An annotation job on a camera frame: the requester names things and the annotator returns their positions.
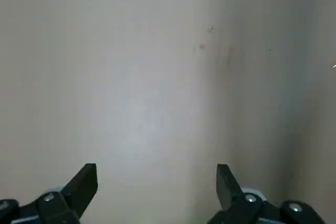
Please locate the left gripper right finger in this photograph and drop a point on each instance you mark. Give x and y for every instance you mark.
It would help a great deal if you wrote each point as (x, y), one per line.
(228, 190)

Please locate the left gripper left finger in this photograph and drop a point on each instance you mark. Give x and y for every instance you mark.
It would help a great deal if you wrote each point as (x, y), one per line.
(78, 190)

